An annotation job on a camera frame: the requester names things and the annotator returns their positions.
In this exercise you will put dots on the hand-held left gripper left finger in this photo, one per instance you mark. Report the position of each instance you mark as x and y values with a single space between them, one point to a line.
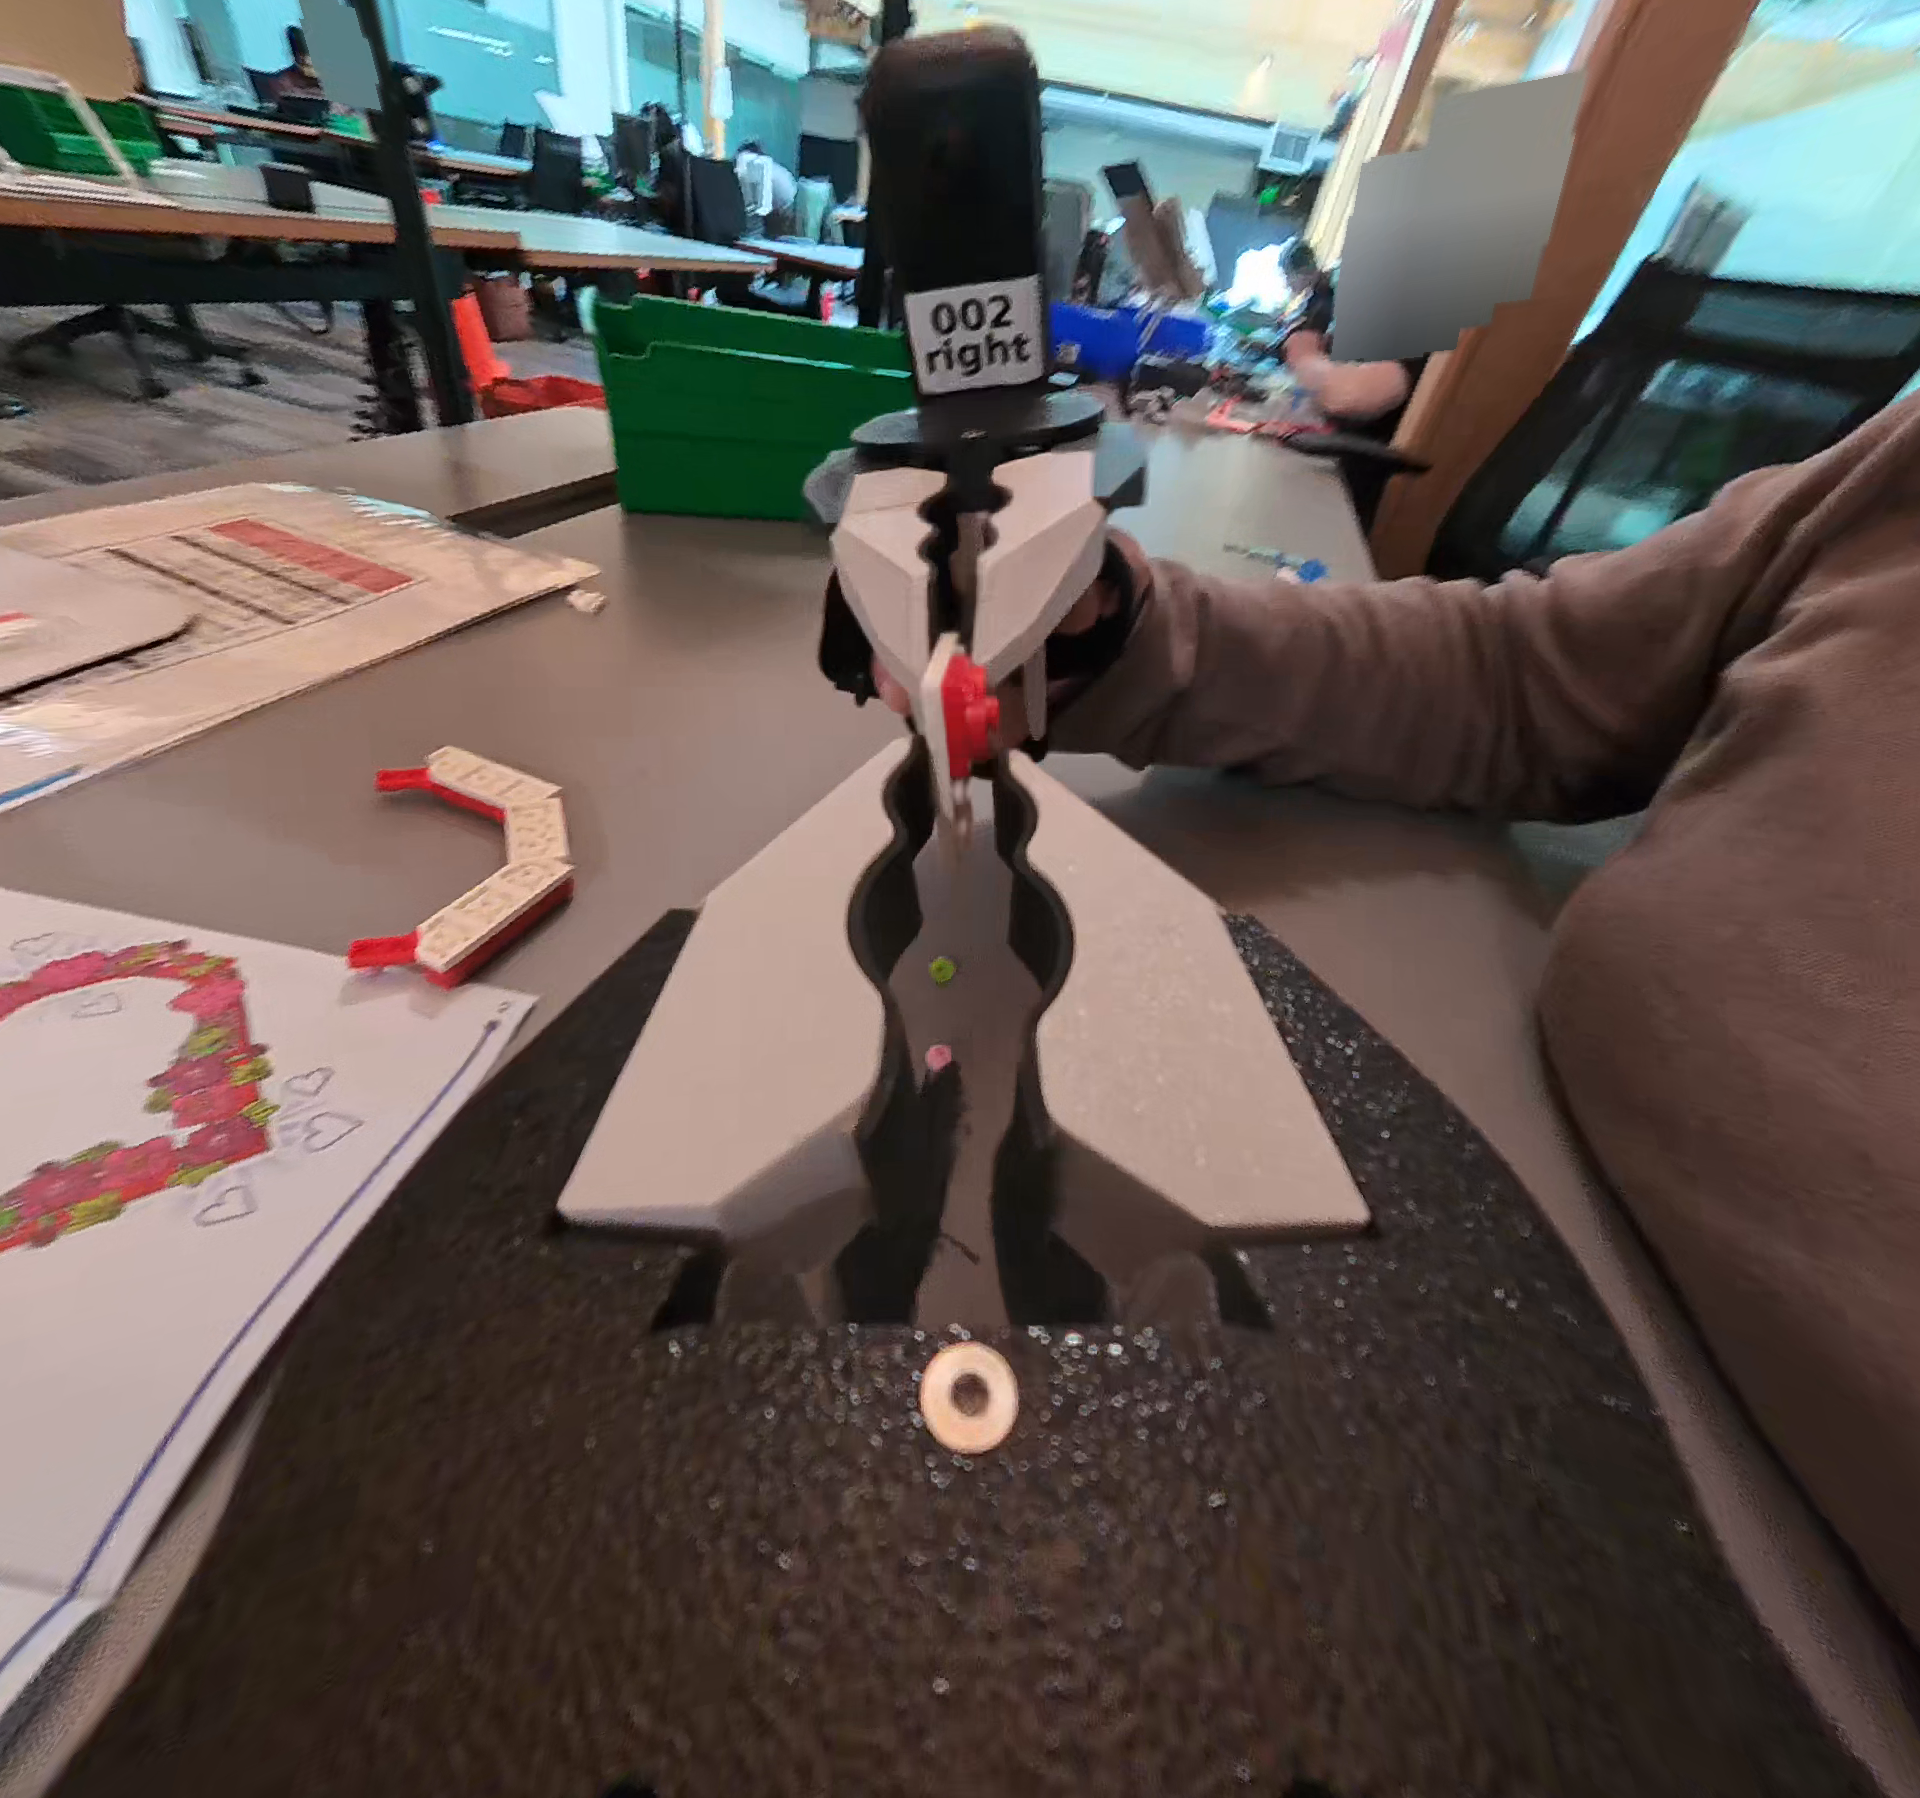
752 1048

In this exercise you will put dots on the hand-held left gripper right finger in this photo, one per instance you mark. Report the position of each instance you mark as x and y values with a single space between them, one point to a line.
1185 1048

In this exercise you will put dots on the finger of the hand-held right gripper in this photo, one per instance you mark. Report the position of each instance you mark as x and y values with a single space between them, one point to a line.
886 568
1045 538

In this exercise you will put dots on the white and red lego corner assembly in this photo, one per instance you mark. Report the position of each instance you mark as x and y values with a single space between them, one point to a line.
939 717

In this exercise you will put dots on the red round lego plate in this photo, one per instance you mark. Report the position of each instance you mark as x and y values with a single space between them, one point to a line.
977 710

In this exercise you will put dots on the person's right forearm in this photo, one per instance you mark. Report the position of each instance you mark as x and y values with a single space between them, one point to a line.
1426 689

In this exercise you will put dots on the small blue lego pieces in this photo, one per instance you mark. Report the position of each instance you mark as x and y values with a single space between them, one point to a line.
1298 571

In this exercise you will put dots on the curved white and red lego assembly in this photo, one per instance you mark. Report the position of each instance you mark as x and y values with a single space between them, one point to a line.
495 898

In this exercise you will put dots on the person's right hand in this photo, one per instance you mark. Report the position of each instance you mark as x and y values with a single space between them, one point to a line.
1038 717

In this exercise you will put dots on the green plastic bin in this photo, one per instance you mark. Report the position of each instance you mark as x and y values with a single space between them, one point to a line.
720 418

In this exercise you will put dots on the blue plastic bin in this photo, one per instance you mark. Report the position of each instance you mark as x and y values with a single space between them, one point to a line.
1139 334

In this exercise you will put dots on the orange traffic cone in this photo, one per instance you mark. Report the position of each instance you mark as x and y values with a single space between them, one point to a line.
476 343

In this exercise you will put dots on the heart print instruction booklet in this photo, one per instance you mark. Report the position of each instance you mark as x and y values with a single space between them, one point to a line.
301 1228

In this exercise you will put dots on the laminated paper sheet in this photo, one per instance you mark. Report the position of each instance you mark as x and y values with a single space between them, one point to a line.
376 583

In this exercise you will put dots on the black metal pole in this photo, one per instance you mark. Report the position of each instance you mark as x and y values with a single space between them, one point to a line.
394 148

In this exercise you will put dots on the person's arm in brown sleeve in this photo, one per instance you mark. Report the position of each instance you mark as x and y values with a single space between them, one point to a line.
1772 1077

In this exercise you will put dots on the black mesh chair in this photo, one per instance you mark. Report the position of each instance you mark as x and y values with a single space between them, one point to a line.
1650 418

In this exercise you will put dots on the long office desk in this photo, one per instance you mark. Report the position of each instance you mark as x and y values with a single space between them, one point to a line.
225 231

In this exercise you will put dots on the black office chair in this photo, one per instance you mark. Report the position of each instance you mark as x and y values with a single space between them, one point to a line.
122 334

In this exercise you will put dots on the stack of green bins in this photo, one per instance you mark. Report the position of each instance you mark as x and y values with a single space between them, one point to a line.
62 125

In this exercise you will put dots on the wooden post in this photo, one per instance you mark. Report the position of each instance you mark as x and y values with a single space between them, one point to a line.
1665 28

